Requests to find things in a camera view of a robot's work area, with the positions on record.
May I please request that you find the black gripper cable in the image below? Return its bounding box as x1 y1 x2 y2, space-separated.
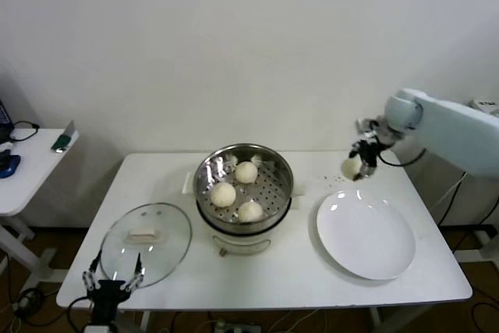
380 147 428 166
66 296 94 326

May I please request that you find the white side table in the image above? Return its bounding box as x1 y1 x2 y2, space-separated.
0 128 80 283

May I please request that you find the white steamed baozi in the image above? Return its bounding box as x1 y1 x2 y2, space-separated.
234 161 259 185
342 156 363 178
210 182 237 208
236 200 264 224

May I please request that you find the white electric cooking pot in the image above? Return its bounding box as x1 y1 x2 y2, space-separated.
196 192 303 258

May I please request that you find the black laptop cable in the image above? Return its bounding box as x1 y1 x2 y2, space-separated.
9 121 40 143

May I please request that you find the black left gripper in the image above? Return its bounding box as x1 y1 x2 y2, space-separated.
81 251 147 317

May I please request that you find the white desk with label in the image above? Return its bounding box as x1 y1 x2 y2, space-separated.
469 98 499 115

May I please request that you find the black laptop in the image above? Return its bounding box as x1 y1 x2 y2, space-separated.
0 97 15 143

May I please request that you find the blue handheld device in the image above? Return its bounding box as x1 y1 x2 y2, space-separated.
0 149 22 180

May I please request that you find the white cable with black plug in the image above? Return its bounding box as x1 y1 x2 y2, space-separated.
430 171 469 215

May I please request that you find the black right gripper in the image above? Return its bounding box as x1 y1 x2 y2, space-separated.
349 137 382 182

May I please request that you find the stainless steel steamer basket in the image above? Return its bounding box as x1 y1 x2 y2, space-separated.
182 143 307 232

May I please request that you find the white floor power strip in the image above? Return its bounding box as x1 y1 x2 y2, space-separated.
212 321 262 333

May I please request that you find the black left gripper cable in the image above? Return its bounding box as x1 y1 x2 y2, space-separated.
66 296 94 326

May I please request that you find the glass lid with white handle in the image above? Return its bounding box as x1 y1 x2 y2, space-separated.
99 202 194 290

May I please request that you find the green and grey phone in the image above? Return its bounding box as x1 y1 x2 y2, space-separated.
51 120 76 154

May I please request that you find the white round plate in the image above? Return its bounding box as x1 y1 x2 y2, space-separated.
316 190 417 282

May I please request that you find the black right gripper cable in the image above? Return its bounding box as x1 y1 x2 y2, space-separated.
380 147 428 166

